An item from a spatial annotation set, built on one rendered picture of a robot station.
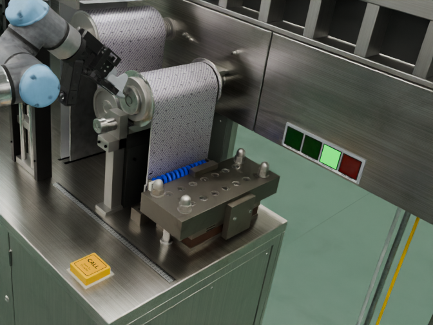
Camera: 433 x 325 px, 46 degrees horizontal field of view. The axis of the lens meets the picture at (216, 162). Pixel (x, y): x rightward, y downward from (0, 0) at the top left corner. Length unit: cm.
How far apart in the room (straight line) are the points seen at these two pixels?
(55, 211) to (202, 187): 42
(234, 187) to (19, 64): 69
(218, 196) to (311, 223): 191
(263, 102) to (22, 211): 74
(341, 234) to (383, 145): 198
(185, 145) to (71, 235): 40
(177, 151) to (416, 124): 64
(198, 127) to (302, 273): 155
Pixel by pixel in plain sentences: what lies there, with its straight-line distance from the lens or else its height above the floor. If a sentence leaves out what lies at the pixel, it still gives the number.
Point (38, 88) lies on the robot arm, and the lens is 100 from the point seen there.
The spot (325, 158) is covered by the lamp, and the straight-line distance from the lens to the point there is 138.
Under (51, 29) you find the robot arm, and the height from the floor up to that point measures 146.
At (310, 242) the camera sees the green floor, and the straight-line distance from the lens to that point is 309.
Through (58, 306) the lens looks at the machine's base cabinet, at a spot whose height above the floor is 73.
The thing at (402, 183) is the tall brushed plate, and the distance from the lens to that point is 131.
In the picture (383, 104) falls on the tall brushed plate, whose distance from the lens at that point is 128.
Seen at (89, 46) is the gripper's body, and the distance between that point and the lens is 122.
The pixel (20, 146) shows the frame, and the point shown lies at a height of 97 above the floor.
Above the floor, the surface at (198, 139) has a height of 111.
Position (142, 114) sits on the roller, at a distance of 133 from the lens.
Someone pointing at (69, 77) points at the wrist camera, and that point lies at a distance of 123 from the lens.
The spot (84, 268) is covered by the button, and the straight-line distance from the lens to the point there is 129.
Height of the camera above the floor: 178
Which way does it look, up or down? 29 degrees down
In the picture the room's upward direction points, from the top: 9 degrees clockwise
